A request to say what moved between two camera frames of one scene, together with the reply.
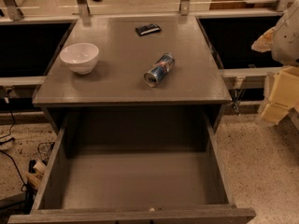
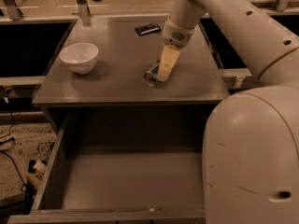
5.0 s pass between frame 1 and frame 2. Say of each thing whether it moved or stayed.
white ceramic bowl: stayed
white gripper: moved
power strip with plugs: stayed
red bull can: stayed
